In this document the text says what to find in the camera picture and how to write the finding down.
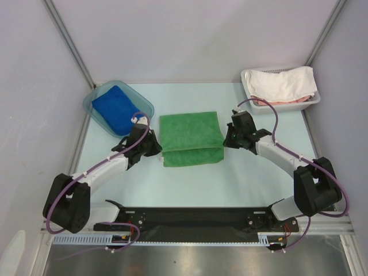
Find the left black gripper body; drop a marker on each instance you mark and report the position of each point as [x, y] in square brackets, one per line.
[149, 148]

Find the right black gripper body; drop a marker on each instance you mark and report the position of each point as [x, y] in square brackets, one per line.
[233, 138]

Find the green microfiber towel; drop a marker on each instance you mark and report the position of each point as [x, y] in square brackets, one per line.
[191, 139]

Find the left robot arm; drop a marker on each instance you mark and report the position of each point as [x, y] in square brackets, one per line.
[68, 206]

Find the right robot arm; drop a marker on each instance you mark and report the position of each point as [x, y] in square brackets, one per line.
[314, 181]

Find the translucent blue plastic tray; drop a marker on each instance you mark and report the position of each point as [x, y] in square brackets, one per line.
[138, 100]

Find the white plastic basket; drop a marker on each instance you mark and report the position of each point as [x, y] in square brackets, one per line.
[257, 109]

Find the pink towel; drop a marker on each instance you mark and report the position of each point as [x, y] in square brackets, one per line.
[261, 101]

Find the blue folded towel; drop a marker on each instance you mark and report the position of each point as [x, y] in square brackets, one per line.
[116, 109]

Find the white towel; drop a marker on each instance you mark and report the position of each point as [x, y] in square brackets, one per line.
[287, 85]

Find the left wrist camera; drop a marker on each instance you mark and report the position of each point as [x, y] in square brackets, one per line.
[140, 123]

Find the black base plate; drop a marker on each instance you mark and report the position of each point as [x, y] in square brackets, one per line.
[200, 225]

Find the white slotted cable duct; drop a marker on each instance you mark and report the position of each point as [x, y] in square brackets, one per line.
[122, 240]

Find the aluminium rail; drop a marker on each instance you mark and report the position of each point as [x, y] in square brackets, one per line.
[319, 225]

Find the left aluminium frame post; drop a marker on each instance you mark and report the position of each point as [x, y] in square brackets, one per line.
[68, 40]

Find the aluminium frame post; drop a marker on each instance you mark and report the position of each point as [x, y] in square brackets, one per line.
[68, 40]
[326, 30]

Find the right aluminium frame post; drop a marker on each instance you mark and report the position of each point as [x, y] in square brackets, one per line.
[326, 30]

